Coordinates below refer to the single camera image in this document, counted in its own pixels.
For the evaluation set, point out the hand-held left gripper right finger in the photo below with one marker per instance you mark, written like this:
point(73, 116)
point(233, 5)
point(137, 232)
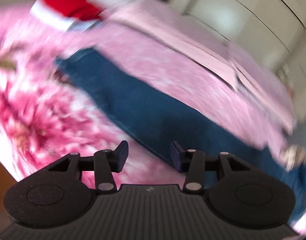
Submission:
point(176, 157)

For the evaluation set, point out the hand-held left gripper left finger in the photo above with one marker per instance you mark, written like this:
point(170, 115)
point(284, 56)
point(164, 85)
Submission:
point(121, 155)

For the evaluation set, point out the dark blue jeans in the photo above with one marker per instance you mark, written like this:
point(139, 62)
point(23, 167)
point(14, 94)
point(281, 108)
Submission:
point(143, 110)

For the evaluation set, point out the pink floral bedsheet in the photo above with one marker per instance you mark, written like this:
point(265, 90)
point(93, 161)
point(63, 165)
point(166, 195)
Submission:
point(30, 117)

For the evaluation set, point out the pink quilt with striped lining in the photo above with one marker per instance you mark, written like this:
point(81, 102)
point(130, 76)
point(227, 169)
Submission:
point(180, 42)

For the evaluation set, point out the red cloth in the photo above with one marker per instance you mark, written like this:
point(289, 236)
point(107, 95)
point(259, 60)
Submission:
point(67, 5)

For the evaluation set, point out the white wardrobe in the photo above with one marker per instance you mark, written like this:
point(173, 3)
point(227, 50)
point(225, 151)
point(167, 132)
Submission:
point(243, 10)

